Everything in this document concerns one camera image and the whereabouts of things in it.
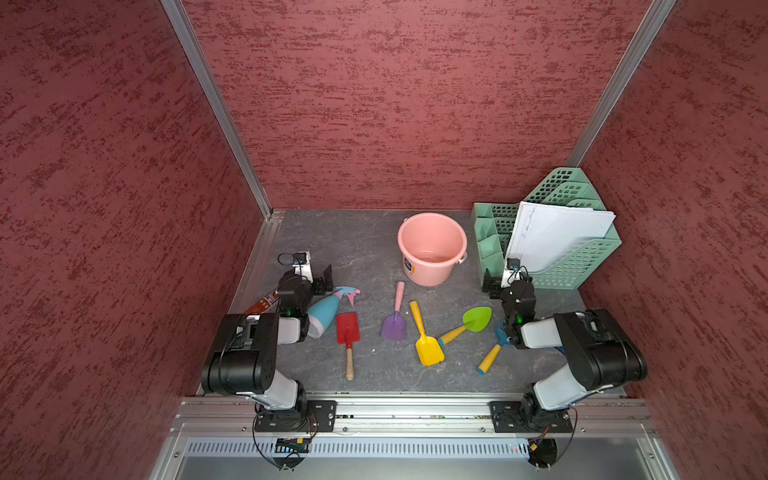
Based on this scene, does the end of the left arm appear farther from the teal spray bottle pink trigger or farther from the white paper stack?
the white paper stack

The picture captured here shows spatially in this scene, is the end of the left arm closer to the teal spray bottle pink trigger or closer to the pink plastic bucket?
the teal spray bottle pink trigger

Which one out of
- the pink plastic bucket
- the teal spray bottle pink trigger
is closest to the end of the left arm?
the teal spray bottle pink trigger

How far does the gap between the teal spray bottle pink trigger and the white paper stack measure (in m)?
0.53

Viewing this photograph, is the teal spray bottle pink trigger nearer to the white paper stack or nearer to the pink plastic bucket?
the pink plastic bucket

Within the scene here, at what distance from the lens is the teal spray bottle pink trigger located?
85 centimetres

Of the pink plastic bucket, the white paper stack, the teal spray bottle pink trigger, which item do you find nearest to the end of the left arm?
the teal spray bottle pink trigger

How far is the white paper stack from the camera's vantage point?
2.79 ft

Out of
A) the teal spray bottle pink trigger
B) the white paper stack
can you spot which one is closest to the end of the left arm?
the teal spray bottle pink trigger

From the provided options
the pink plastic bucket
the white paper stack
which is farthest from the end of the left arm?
the white paper stack

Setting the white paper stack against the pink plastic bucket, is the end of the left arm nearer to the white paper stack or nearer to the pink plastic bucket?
the pink plastic bucket
